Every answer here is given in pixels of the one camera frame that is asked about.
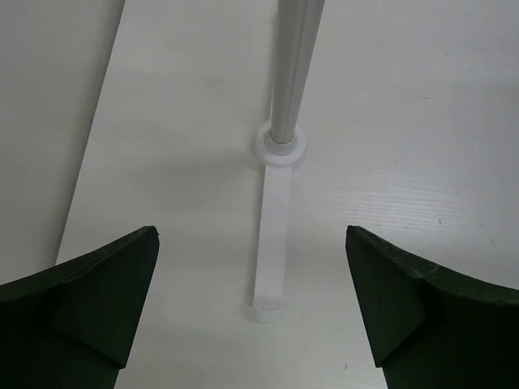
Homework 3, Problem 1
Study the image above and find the white metal clothes rack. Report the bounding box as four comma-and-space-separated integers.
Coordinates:
252, 1, 324, 323

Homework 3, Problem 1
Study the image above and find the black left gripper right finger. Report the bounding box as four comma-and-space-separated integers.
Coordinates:
345, 226, 518, 388

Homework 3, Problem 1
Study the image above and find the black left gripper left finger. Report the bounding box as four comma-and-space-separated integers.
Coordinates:
1, 226, 159, 388

